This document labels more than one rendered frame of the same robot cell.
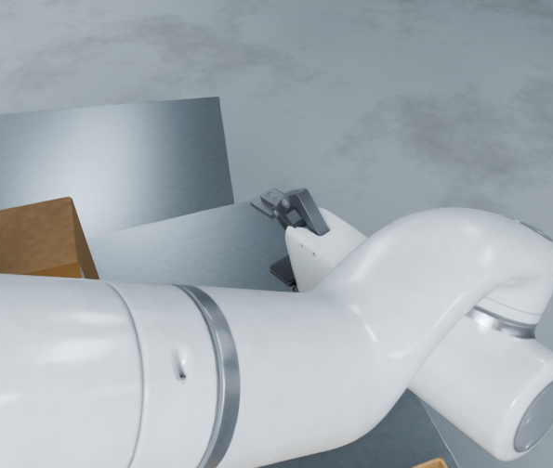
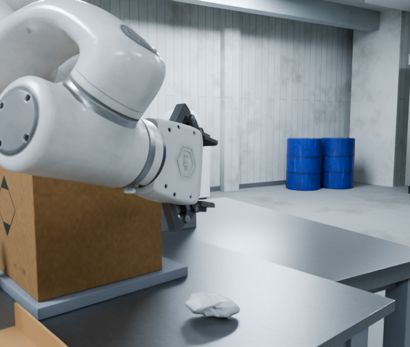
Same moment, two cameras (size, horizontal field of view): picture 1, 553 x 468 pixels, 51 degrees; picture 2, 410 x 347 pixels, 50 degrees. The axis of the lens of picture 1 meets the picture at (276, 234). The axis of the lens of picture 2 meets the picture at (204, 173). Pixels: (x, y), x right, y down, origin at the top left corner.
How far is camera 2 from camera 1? 0.71 m
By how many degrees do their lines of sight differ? 70
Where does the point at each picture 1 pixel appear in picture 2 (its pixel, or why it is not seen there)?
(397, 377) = not seen: outside the picture
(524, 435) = not seen: outside the picture
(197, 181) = (335, 266)
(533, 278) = (76, 29)
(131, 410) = not seen: outside the picture
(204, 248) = (275, 281)
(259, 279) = (270, 304)
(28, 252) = not seen: hidden behind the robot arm
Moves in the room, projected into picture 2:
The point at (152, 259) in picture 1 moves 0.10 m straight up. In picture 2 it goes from (244, 270) to (244, 222)
